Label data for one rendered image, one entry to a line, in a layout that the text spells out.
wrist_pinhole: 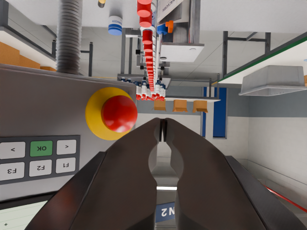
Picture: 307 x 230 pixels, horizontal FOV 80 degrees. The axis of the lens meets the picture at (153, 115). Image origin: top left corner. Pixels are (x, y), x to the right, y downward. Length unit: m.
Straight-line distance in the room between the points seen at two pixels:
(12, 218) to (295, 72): 2.20
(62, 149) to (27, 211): 0.06
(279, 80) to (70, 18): 1.96
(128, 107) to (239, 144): 8.51
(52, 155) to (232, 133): 8.37
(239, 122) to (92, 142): 8.44
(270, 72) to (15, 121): 2.03
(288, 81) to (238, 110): 6.49
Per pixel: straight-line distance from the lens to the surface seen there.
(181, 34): 0.57
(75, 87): 0.20
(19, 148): 0.20
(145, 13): 0.49
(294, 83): 2.19
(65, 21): 0.32
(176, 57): 0.59
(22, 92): 0.20
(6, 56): 1.98
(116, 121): 0.18
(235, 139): 8.58
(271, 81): 2.07
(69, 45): 0.31
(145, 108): 7.64
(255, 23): 1.18
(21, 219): 0.21
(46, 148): 0.20
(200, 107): 5.74
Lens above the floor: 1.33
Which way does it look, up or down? 1 degrees down
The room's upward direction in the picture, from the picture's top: 178 degrees counter-clockwise
